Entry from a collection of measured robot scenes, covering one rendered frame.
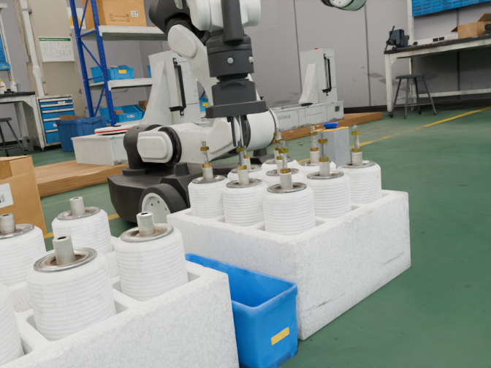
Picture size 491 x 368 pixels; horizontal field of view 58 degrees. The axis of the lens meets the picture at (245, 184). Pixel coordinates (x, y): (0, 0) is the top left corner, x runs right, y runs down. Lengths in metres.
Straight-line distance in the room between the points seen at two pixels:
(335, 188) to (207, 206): 0.28
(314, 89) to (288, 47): 2.86
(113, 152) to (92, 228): 2.14
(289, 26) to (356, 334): 6.80
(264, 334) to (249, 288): 0.14
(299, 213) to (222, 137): 0.58
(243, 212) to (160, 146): 0.76
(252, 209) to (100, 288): 0.39
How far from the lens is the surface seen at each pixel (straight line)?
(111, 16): 6.20
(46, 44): 7.32
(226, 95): 0.88
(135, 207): 1.57
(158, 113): 3.33
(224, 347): 0.69
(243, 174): 0.90
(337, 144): 1.22
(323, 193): 0.88
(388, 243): 1.01
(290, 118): 4.07
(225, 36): 0.85
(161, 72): 3.38
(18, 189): 1.75
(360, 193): 0.98
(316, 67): 4.70
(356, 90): 6.73
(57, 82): 7.30
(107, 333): 0.57
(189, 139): 1.53
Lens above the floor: 0.43
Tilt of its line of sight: 11 degrees down
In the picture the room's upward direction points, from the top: 6 degrees counter-clockwise
